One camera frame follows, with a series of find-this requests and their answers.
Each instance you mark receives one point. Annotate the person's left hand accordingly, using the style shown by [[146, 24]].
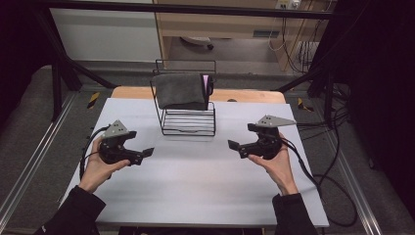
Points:
[[96, 173]]

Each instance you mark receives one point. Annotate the person's right hand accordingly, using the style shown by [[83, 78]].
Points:
[[280, 169]]

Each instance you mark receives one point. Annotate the wooden board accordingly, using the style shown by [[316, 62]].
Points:
[[254, 96]]

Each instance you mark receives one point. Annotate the dark grey towel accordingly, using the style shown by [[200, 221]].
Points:
[[181, 91]]

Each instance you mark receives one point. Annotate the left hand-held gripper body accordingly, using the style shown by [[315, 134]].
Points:
[[112, 143]]

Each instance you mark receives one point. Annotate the light wooden desk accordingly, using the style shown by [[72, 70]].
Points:
[[228, 26]]

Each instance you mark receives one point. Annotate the white table board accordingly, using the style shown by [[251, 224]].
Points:
[[202, 182]]

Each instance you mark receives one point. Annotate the black metal frame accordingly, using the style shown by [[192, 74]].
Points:
[[195, 9]]

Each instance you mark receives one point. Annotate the white panel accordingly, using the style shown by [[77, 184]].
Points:
[[104, 36]]

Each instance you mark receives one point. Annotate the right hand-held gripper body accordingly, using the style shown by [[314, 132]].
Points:
[[267, 143]]

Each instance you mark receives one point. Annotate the aluminium rail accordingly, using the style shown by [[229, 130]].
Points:
[[32, 160], [355, 189]]

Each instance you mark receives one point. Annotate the office chair base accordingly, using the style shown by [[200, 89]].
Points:
[[197, 41]]

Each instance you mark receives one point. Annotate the white power strip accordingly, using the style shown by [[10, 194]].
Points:
[[288, 4]]

